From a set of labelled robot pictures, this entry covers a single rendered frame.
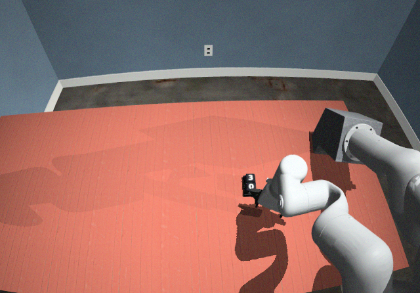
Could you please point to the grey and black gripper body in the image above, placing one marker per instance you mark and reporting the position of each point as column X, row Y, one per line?
column 267, row 200

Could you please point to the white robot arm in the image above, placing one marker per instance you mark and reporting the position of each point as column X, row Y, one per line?
column 363, row 259

